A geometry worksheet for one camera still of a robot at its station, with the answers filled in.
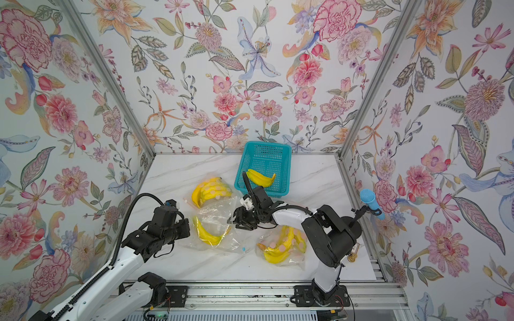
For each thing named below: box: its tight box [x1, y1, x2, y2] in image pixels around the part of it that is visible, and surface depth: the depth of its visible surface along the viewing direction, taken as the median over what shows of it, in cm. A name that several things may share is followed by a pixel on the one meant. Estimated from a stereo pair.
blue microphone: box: [359, 188, 386, 221], surface depth 72 cm
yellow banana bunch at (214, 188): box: [191, 176, 233, 209], surface depth 100 cm
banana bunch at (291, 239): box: [257, 226, 307, 265], surface depth 81 cm
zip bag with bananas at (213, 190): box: [183, 173, 236, 210], surface depth 100 cm
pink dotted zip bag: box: [255, 225, 308, 271], surface depth 81 cm
